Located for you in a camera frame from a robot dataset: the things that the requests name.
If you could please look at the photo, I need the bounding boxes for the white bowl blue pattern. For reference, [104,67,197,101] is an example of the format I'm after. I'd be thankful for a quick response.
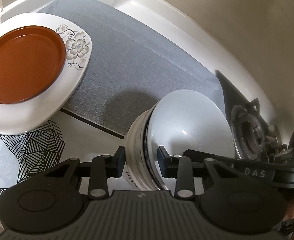
[144,89,236,191]

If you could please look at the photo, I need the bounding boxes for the large white square plate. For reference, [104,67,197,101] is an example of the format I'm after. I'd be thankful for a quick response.
[0,12,93,136]

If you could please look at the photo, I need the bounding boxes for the white floral square plate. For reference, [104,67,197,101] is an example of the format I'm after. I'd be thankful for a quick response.
[54,17,93,100]

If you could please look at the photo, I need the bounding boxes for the orange round plate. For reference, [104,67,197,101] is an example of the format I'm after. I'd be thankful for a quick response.
[0,25,66,104]

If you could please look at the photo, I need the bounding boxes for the cream bowls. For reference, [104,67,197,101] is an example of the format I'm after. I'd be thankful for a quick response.
[123,109,160,191]

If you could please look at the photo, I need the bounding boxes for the grey dish mat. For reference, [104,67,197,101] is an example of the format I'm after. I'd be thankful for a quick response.
[42,0,225,136]

